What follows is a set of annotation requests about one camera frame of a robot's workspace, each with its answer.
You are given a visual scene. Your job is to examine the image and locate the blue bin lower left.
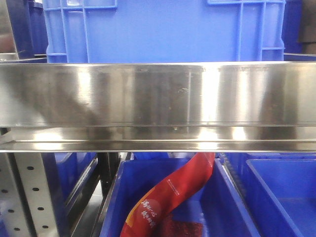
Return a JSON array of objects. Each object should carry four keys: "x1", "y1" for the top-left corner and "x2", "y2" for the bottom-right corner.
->
[{"x1": 41, "y1": 152, "x2": 98, "y2": 203}]

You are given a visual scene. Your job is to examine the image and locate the blue bin with red bag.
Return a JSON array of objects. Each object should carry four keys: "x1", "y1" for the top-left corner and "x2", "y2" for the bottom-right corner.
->
[{"x1": 100, "y1": 158, "x2": 260, "y2": 237}]

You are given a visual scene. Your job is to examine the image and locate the blue bin lower right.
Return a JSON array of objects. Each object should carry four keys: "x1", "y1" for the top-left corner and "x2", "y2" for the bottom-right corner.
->
[{"x1": 219, "y1": 153, "x2": 316, "y2": 237}]

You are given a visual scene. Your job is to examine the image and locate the red printed bag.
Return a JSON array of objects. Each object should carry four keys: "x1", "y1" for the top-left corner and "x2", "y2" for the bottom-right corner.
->
[{"x1": 120, "y1": 153, "x2": 215, "y2": 237}]

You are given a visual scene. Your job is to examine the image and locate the large blue crate on shelf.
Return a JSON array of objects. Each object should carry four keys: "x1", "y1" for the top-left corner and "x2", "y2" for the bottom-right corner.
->
[{"x1": 43, "y1": 0, "x2": 286, "y2": 63}]

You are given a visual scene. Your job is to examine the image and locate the stainless steel shelf rail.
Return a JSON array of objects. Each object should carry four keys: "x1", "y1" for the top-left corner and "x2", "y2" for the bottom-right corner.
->
[{"x1": 0, "y1": 62, "x2": 316, "y2": 152}]

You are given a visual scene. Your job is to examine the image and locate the perforated steel upright post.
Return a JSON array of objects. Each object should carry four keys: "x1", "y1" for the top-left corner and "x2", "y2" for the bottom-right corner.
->
[{"x1": 0, "y1": 153, "x2": 63, "y2": 237}]

